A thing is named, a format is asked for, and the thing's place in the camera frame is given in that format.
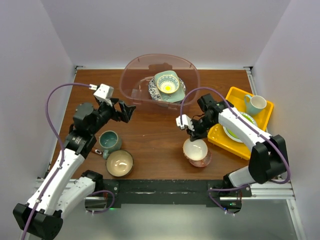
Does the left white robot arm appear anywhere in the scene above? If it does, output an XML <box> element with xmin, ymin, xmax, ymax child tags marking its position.
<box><xmin>13</xmin><ymin>98</ymin><xmax>136</xmax><ymax>240</ymax></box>

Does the brown handled small spoon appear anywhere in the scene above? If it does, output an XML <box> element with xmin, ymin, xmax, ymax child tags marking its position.
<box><xmin>91</xmin><ymin>148</ymin><xmax>103</xmax><ymax>155</ymax></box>

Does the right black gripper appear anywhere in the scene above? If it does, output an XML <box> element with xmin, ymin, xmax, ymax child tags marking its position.
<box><xmin>186</xmin><ymin>115</ymin><xmax>217</xmax><ymax>141</ymax></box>

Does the teal ceramic cup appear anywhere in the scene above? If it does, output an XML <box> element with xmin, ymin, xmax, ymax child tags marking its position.
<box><xmin>98</xmin><ymin>130</ymin><xmax>122</xmax><ymax>160</ymax></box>

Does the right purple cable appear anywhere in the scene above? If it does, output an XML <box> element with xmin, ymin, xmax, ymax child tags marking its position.
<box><xmin>180</xmin><ymin>86</ymin><xmax>292</xmax><ymax>185</ymax></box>

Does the green plate white rim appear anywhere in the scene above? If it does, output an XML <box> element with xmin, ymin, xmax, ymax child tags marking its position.
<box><xmin>222</xmin><ymin>112</ymin><xmax>258</xmax><ymax>143</ymax></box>

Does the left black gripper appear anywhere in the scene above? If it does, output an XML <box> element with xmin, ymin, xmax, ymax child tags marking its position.
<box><xmin>89</xmin><ymin>97</ymin><xmax>135</xmax><ymax>135</ymax></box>

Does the white cream bowl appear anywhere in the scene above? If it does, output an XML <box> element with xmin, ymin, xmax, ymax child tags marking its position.
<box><xmin>182</xmin><ymin>138</ymin><xmax>208</xmax><ymax>161</ymax></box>

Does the mint green rectangular dish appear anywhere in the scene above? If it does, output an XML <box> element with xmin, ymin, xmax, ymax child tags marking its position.
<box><xmin>154</xmin><ymin>70</ymin><xmax>184</xmax><ymax>103</ymax></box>

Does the yellow plastic tray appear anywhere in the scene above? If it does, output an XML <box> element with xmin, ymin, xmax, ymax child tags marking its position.
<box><xmin>207</xmin><ymin>86</ymin><xmax>274</xmax><ymax>160</ymax></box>

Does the blue floral plate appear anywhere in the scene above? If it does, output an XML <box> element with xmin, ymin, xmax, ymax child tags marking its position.
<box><xmin>148</xmin><ymin>77</ymin><xmax>186</xmax><ymax>103</ymax></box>

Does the yellow flower patterned bowl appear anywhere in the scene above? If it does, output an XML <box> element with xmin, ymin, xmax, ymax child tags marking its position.
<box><xmin>156</xmin><ymin>74</ymin><xmax>180</xmax><ymax>94</ymax></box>

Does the light blue mug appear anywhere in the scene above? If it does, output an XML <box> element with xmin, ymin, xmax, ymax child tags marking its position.
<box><xmin>244</xmin><ymin>94</ymin><xmax>267</xmax><ymax>116</ymax></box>

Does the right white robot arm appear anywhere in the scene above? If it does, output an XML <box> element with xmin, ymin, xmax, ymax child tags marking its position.
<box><xmin>176</xmin><ymin>94</ymin><xmax>291</xmax><ymax>197</ymax></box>

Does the brown beige bowl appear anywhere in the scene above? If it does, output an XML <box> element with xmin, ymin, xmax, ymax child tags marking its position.
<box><xmin>106</xmin><ymin>150</ymin><xmax>134</xmax><ymax>178</ymax></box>

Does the red patterned bowl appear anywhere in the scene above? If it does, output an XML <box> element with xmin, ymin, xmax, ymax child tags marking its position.
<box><xmin>188</xmin><ymin>150</ymin><xmax>212</xmax><ymax>168</ymax></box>

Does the purple cable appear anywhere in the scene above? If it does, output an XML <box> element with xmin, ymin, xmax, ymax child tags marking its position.
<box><xmin>180</xmin><ymin>86</ymin><xmax>292</xmax><ymax>185</ymax></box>
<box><xmin>19</xmin><ymin>83</ymin><xmax>97</xmax><ymax>240</ymax></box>

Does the aluminium frame rail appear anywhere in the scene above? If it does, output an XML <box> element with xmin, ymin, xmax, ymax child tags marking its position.
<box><xmin>250</xmin><ymin>179</ymin><xmax>307</xmax><ymax>240</ymax></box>

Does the pink translucent plastic bin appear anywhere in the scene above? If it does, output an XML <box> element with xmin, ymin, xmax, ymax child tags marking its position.
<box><xmin>119</xmin><ymin>54</ymin><xmax>201</xmax><ymax>115</ymax></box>

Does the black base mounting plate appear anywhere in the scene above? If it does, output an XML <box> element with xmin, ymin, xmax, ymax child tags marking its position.
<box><xmin>84</xmin><ymin>178</ymin><xmax>252</xmax><ymax>213</ymax></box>

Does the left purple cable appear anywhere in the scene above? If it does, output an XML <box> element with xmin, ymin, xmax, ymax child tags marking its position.
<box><xmin>19</xmin><ymin>83</ymin><xmax>97</xmax><ymax>240</ymax></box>

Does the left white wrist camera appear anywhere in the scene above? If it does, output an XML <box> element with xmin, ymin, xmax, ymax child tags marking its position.
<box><xmin>89</xmin><ymin>84</ymin><xmax>114</xmax><ymax>107</ymax></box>

